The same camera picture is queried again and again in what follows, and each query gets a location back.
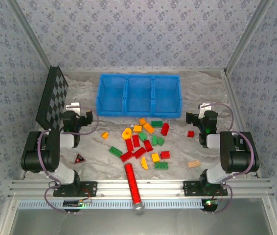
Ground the wide aluminium base rail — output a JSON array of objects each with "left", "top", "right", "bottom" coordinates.
[{"left": 7, "top": 179, "right": 275, "bottom": 198}]

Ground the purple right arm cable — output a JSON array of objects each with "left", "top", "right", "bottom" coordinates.
[{"left": 201, "top": 102, "right": 258, "bottom": 214}]

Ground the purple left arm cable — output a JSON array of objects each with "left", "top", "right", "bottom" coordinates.
[{"left": 37, "top": 104, "right": 100, "bottom": 215}]

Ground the black grey checkerboard panel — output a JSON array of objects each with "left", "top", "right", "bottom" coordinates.
[{"left": 35, "top": 65, "right": 69, "bottom": 134}]

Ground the aluminium table edge rail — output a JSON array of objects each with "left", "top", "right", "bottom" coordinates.
[{"left": 60, "top": 68, "right": 227, "bottom": 73}]

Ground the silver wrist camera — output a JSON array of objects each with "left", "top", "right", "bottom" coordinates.
[
  {"left": 66, "top": 102, "right": 81, "bottom": 116},
  {"left": 199, "top": 102, "right": 214, "bottom": 115}
]

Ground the aluminium frame post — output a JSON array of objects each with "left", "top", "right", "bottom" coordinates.
[
  {"left": 6, "top": 0, "right": 53, "bottom": 72},
  {"left": 226, "top": 0, "right": 274, "bottom": 72}
]

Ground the blue three-compartment plastic bin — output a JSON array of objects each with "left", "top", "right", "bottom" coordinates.
[{"left": 95, "top": 74, "right": 183, "bottom": 119}]

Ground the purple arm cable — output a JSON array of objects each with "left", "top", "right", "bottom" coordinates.
[
  {"left": 37, "top": 104, "right": 100, "bottom": 215},
  {"left": 201, "top": 102, "right": 258, "bottom": 214}
]

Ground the yellow curved lego piece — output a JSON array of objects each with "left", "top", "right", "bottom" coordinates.
[{"left": 140, "top": 156, "right": 149, "bottom": 171}]

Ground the slotted grey cable duct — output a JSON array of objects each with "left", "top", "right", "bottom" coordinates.
[{"left": 18, "top": 198, "right": 206, "bottom": 210}]

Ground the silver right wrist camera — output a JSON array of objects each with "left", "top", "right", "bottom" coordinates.
[{"left": 199, "top": 102, "right": 214, "bottom": 115}]

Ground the red glitter toy microphone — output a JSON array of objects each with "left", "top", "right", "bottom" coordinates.
[{"left": 124, "top": 163, "right": 146, "bottom": 216}]

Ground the grey metal panel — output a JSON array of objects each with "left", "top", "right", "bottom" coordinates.
[{"left": 0, "top": 197, "right": 277, "bottom": 235}]

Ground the red black triangle sign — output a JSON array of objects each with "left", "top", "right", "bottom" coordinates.
[{"left": 73, "top": 153, "right": 86, "bottom": 164}]

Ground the yellow lego piece with hole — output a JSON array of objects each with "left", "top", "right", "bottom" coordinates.
[{"left": 121, "top": 127, "right": 133, "bottom": 140}]

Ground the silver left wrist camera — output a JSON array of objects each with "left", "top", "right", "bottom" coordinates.
[{"left": 66, "top": 102, "right": 81, "bottom": 116}]

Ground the small green-lit circuit board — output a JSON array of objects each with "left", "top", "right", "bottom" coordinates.
[
  {"left": 63, "top": 199, "right": 85, "bottom": 209},
  {"left": 201, "top": 198, "right": 219, "bottom": 212}
]

